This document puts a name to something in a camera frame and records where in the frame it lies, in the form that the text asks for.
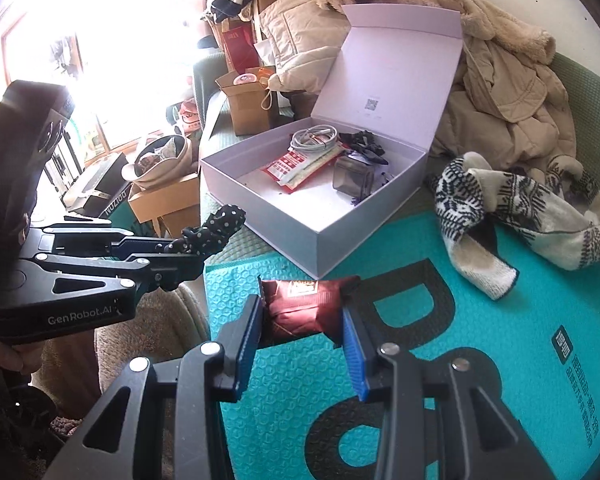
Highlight black cord bundle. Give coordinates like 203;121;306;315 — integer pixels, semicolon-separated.
339;130;390;165

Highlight stacked cardboard boxes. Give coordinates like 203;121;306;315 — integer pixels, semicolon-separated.
127;100;221;238

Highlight grey translucent case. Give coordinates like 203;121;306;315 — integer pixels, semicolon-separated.
332;156;376;198

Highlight teal bubble mailer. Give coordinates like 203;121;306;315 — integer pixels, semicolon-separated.
202;210;600;480

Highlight teal black box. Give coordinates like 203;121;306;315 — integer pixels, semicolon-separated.
100;187;136;231

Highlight small open cardboard box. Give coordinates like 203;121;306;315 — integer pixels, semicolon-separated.
215;67;281;136

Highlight beige puffer jacket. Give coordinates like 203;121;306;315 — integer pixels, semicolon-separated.
254;0;351;93

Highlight brown fleece blanket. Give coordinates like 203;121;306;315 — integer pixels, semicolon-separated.
30;280;211;421

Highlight khaki coat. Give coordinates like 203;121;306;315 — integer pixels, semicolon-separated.
430;35;578;181

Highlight lavender gift box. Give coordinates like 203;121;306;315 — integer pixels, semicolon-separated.
199;4;465;281

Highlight black white patterned scarf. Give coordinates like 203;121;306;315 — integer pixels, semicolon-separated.
425;152;600;301

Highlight white paper sheet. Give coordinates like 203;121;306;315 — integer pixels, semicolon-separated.
254;40;276;68

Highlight green sofa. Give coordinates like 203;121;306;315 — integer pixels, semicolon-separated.
192;52;600;271

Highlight red box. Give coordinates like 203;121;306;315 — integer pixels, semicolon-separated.
222;27;258;73

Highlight pink toy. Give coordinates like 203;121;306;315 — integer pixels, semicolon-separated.
177;100;201;131

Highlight tall cardboard box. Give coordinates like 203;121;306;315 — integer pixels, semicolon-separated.
250;0;291;36

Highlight person's left hand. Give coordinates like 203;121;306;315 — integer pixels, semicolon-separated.
0;327;46;377

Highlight black polka dot scrunchie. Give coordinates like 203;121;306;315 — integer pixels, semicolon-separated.
162;204;247;261

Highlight beige cap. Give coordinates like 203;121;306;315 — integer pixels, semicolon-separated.
121;135;193;190

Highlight white cable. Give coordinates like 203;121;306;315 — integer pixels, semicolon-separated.
290;125;341;151

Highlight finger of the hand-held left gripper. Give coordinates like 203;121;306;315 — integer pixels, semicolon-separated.
29;221;182;258
19;251;204;307

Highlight red white long snack packet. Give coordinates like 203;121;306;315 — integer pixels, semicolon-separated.
260;147;351;193

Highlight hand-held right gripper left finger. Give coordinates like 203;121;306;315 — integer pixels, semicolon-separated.
62;294;266;480

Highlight dark red sachet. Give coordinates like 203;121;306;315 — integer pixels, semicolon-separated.
257;276;361;348

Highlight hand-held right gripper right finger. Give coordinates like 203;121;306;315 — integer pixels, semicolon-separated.
341;305;541;480

